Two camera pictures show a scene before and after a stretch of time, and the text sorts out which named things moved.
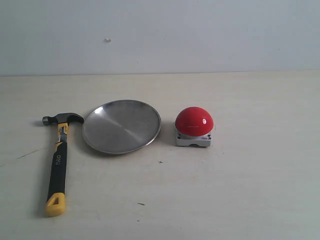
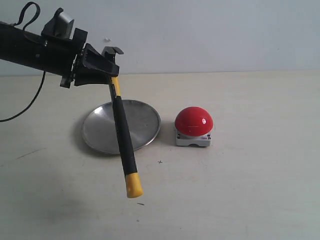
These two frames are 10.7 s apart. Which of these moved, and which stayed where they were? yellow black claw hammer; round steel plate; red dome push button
Moved: yellow black claw hammer
Stayed: round steel plate; red dome push button
